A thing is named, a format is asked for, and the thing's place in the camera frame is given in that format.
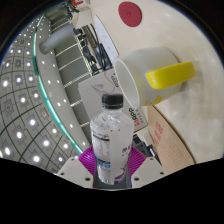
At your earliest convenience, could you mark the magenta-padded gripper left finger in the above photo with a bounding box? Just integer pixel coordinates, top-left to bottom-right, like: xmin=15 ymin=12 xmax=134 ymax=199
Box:
xmin=55 ymin=145 xmax=99 ymax=188

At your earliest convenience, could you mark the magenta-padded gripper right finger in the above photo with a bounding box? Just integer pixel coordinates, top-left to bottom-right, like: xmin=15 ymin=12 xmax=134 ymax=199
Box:
xmin=125 ymin=145 xmax=167 ymax=189

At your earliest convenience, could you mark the clear black-capped water bottle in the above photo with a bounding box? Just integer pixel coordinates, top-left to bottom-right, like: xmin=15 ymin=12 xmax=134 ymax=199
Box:
xmin=89 ymin=93 xmax=135 ymax=186

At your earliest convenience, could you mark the brown cardboard sheet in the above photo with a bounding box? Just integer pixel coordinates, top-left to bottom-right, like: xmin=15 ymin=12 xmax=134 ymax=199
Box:
xmin=146 ymin=105 xmax=196 ymax=175

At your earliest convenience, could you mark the group of ceiling lights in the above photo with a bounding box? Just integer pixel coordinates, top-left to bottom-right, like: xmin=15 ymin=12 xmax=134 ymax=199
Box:
xmin=0 ymin=31 xmax=88 ymax=168

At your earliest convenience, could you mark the white paper carton box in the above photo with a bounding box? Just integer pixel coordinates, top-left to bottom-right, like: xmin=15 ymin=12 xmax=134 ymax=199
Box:
xmin=77 ymin=68 xmax=149 ymax=134

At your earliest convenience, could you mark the black desk phone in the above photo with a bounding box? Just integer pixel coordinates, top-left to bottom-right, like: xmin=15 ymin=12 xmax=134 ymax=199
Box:
xmin=94 ymin=43 xmax=113 ymax=72

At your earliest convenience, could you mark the row of black office chairs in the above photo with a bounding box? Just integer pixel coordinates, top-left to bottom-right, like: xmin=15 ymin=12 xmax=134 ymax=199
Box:
xmin=73 ymin=28 xmax=93 ymax=73

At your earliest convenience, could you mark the flat round red coaster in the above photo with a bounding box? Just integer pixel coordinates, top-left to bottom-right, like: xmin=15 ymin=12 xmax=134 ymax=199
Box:
xmin=118 ymin=1 xmax=143 ymax=28

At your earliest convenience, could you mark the black device with cables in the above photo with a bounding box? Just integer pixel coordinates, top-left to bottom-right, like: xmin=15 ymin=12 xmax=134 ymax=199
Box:
xmin=133 ymin=130 xmax=158 ymax=158

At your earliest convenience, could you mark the white mug with yellow handle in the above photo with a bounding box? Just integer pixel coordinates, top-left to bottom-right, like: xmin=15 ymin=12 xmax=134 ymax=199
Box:
xmin=113 ymin=46 xmax=196 ymax=118

